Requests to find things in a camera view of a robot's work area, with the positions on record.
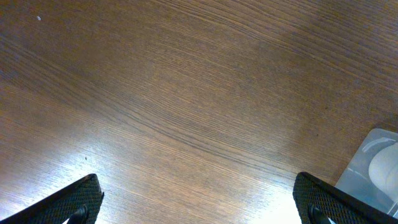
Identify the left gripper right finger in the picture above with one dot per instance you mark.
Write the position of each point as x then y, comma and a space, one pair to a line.
320, 202

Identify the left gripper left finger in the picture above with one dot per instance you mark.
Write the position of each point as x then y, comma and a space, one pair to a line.
78, 202

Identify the clear plastic storage container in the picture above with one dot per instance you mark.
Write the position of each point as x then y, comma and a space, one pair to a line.
355, 179

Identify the cream cup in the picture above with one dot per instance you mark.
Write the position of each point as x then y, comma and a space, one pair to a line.
383, 171

